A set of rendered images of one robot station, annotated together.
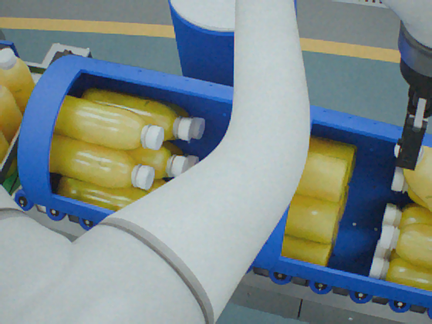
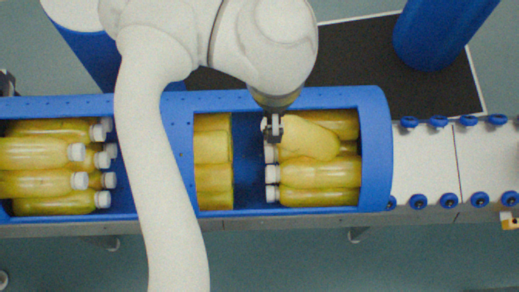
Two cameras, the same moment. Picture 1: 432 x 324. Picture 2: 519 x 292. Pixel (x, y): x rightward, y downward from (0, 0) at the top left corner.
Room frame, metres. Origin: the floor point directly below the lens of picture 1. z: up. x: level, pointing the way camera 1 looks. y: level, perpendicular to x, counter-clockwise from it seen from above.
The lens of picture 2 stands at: (0.23, -0.09, 2.33)
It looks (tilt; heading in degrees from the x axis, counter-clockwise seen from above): 74 degrees down; 333
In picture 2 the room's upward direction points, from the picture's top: straight up
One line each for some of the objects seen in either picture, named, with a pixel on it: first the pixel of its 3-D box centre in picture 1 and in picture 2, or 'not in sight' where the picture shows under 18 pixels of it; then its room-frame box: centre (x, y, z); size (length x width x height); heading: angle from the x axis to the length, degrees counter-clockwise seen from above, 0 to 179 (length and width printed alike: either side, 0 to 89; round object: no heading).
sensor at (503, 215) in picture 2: not in sight; (509, 212); (0.14, -0.75, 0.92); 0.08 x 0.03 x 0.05; 155
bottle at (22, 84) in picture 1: (18, 86); not in sight; (0.97, 0.41, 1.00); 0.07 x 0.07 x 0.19
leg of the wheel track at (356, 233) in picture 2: not in sight; (368, 225); (0.30, -0.57, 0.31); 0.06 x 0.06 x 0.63; 65
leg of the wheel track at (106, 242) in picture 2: not in sight; (90, 234); (0.71, 0.32, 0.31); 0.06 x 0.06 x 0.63; 65
